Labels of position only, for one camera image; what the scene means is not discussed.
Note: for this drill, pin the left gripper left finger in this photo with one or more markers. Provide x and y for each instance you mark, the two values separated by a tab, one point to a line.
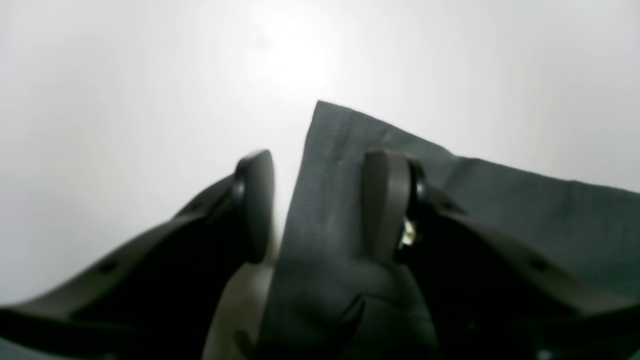
154	297

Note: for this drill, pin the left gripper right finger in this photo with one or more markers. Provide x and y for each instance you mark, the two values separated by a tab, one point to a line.
487	293

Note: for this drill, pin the dark grey T-shirt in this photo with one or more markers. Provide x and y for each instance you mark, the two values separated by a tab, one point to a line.
329	300

